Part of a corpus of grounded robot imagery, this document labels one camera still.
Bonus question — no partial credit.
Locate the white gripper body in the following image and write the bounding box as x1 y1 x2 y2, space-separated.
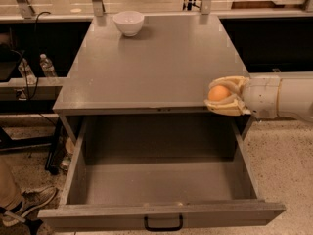
242 75 281 118

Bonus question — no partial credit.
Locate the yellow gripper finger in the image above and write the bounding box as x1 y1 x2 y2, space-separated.
208 76 249 94
204 94 250 117

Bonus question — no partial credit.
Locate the orange fruit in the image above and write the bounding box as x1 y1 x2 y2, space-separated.
208 85 231 101

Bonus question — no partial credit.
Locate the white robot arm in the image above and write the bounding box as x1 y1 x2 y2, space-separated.
205 73 313 123

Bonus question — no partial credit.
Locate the grey open top drawer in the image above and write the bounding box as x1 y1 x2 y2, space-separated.
39 114 285 232

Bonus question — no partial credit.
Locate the grey cabinet counter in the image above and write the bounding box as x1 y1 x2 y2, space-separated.
54 15 249 139

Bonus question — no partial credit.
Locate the white ceramic bowl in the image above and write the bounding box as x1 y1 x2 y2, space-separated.
113 11 145 36

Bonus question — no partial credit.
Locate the clear plastic water bottle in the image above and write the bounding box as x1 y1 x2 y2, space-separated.
40 54 57 77

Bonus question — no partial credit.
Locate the tan trouser leg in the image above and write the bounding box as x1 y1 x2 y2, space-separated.
0 158 22 210

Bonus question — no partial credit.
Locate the grey sneaker shoe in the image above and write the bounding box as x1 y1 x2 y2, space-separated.
1 186 57 217

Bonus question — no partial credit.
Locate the black drawer handle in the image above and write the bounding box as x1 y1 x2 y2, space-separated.
144 214 184 232

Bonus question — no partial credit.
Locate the black cable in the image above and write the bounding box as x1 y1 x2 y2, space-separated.
9 11 57 127

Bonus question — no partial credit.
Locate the left metal post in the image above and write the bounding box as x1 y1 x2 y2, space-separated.
16 0 35 19

